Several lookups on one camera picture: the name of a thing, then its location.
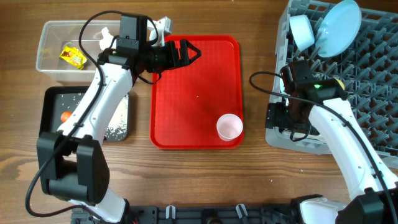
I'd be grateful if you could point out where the red serving tray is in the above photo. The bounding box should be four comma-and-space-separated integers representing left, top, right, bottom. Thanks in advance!
149, 35, 244, 150

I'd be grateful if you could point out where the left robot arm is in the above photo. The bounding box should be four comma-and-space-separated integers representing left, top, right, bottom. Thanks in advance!
33, 12, 201, 223

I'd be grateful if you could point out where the yellow cup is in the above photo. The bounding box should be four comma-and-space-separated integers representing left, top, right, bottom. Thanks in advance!
335, 78, 345, 91

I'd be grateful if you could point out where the spilled rice pile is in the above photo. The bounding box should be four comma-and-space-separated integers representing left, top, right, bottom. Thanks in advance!
50, 93, 129, 141

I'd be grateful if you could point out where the black tray bin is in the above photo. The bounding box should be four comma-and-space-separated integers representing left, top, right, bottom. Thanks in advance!
39, 86, 129, 135

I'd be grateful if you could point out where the pink cup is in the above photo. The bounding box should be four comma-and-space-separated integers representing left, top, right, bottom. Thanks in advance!
216, 113, 243, 141

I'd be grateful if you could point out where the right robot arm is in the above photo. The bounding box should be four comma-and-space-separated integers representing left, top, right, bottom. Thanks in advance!
266, 60, 397, 223

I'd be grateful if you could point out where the orange carrot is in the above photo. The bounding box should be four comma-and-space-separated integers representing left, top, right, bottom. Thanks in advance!
60, 111, 72, 123

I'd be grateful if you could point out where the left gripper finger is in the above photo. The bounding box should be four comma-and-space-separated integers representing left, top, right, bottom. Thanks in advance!
185, 53, 201, 66
180, 39, 201, 55

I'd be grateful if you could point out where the light blue rice bowl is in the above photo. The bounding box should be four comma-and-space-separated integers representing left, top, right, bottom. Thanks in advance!
289, 15, 315, 52

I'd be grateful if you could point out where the yellow snack wrapper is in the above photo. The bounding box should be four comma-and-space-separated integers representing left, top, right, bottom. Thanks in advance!
59, 46, 87, 70

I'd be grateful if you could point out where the light blue plate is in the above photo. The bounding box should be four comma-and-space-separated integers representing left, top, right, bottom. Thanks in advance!
315, 0, 362, 58

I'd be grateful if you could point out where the clear plastic bin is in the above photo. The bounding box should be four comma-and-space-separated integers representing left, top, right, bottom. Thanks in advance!
36, 20, 120, 83

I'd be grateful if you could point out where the white napkin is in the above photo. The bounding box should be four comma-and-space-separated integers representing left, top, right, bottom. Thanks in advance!
99, 27, 116, 50

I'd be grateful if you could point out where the grey dishwasher rack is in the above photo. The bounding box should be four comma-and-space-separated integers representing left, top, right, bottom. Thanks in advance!
275, 1, 397, 168

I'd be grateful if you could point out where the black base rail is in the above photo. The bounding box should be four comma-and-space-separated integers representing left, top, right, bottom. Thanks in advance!
118, 204, 304, 224

